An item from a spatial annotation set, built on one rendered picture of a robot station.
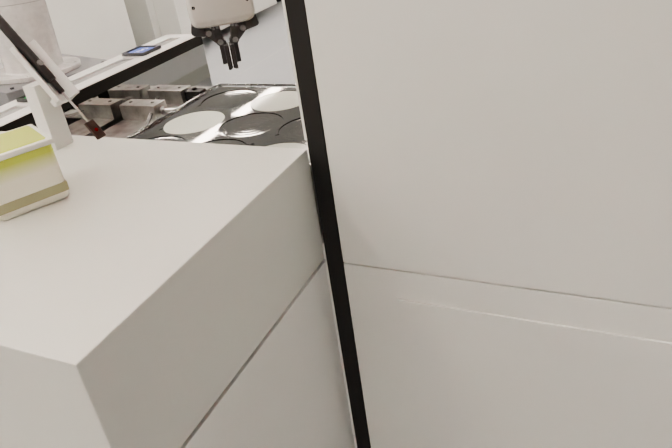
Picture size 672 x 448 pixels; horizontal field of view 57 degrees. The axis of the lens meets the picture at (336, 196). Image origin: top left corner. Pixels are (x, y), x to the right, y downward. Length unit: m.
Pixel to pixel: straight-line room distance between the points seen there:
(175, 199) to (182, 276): 0.13
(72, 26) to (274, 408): 4.18
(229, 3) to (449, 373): 0.62
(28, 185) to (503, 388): 0.56
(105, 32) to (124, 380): 4.50
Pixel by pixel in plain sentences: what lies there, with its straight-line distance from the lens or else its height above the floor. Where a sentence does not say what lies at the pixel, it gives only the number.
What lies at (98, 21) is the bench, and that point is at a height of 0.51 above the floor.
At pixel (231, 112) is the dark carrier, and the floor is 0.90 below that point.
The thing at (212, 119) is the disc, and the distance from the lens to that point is 1.04.
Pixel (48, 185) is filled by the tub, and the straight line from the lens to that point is 0.70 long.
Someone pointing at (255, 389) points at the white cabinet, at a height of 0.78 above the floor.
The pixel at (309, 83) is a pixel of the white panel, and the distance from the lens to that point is 0.65.
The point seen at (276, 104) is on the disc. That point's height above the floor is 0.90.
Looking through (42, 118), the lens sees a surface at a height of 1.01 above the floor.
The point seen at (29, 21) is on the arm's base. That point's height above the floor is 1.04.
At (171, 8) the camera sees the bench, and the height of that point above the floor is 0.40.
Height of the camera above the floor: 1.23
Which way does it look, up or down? 27 degrees down
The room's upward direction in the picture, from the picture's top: 8 degrees counter-clockwise
